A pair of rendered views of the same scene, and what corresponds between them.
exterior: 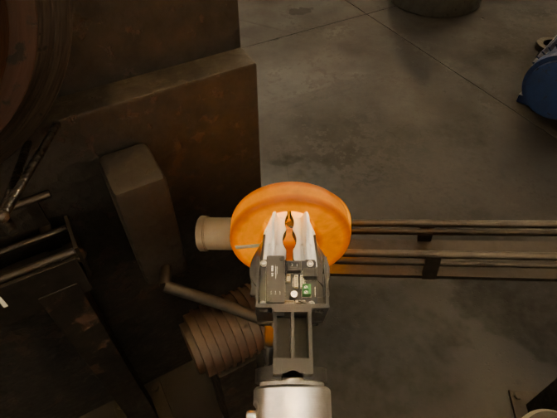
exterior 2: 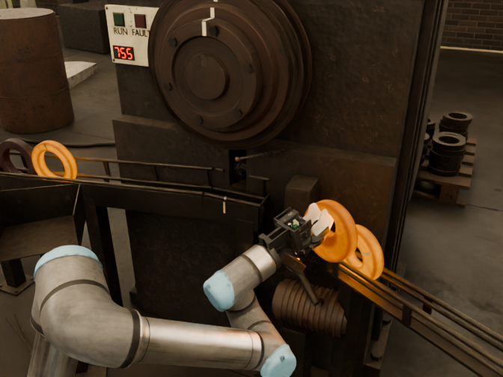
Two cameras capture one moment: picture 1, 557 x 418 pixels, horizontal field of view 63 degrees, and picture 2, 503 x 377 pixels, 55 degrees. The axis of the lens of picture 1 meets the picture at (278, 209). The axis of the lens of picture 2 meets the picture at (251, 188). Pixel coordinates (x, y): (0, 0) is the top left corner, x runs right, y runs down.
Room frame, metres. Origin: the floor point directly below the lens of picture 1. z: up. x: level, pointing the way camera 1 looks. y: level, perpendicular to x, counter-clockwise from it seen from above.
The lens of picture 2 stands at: (-0.39, -0.68, 1.45)
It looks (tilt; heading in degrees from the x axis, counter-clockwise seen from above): 28 degrees down; 52
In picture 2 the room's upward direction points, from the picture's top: straight up
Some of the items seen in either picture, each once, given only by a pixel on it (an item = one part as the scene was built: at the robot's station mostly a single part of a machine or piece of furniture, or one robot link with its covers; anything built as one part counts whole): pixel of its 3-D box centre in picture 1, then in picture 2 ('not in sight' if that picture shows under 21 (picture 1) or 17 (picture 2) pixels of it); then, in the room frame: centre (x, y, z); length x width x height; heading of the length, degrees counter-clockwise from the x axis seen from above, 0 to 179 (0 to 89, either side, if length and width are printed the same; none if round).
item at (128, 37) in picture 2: not in sight; (144, 37); (0.30, 0.77, 1.15); 0.26 x 0.02 x 0.18; 119
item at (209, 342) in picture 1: (249, 366); (308, 356); (0.42, 0.07, 0.27); 0.22 x 0.13 x 0.53; 119
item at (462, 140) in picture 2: not in sight; (381, 134); (2.19, 1.21, 0.22); 1.20 x 0.81 x 0.44; 117
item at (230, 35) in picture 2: not in sight; (209, 75); (0.29, 0.37, 1.11); 0.28 x 0.06 x 0.28; 119
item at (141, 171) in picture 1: (146, 216); (301, 215); (0.50, 0.22, 0.68); 0.11 x 0.08 x 0.24; 29
